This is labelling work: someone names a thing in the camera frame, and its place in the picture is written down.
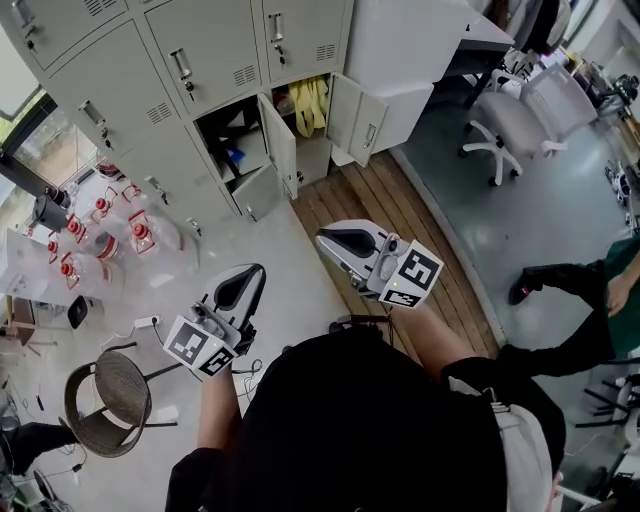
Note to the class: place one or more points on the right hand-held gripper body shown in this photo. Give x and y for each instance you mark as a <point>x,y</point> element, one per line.
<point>417,272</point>

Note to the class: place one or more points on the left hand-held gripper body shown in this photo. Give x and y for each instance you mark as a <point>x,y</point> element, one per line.
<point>187,345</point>

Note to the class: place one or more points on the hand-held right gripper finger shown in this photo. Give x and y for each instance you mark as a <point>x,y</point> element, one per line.
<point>377,230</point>
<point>345,265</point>

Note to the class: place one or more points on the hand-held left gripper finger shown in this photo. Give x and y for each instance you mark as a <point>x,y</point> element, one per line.
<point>252,310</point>
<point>220,280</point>

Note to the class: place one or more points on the grey metal locker cabinet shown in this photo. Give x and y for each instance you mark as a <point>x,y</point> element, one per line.
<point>125,75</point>

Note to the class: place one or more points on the person's right forearm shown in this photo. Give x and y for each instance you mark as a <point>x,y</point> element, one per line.
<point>430,340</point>

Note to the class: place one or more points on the person's left forearm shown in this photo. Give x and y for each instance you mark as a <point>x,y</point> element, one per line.
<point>215,410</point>

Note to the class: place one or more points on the wooden plank platform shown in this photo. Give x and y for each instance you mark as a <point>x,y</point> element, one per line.
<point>400,200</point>

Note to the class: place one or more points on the white power strip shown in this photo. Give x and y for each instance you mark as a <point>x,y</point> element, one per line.
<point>145,321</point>

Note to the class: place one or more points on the dark waist-worn device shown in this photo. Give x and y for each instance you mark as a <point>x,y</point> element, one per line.
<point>357,322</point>

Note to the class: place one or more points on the cluster of clear water jugs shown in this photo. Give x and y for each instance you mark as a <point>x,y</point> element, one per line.
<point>160,235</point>

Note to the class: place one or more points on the brown wicker chair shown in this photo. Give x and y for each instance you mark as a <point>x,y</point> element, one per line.
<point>120,385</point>

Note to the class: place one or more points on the small white black heater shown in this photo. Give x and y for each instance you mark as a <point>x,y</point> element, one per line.
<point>80,312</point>

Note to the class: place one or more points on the blue packet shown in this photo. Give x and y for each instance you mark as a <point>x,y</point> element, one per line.
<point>236,155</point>

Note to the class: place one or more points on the yellow rubber gloves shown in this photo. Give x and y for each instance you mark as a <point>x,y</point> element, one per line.
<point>305,110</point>

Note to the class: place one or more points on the black bag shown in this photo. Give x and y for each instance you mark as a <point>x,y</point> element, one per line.
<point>220,130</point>

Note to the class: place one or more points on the person in black shirt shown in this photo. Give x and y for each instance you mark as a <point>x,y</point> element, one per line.
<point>350,425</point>

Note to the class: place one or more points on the colourful patterned helmet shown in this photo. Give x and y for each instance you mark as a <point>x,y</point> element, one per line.
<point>110,171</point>

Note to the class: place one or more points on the clear plastic bag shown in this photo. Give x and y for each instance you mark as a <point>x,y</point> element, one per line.
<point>283,104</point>

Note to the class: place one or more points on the brown wooden stool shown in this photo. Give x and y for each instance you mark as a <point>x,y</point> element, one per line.
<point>22,315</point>

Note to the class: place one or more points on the white grey office chair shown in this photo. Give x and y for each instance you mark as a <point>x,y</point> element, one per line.
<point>505,115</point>

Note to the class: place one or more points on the white sign board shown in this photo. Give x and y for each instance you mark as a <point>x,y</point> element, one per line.
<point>25,270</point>

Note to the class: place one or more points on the black cylindrical bin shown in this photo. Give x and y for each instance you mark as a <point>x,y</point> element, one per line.
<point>47,212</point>

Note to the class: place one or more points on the white desk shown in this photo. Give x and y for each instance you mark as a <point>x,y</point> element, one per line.
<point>400,40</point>

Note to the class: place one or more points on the light grey backpack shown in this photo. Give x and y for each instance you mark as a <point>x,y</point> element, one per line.
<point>525,450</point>

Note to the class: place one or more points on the large glass window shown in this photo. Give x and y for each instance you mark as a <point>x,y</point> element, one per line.
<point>45,145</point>

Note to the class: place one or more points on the small white wheeled device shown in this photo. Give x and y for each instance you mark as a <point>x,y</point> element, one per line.
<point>620,182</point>

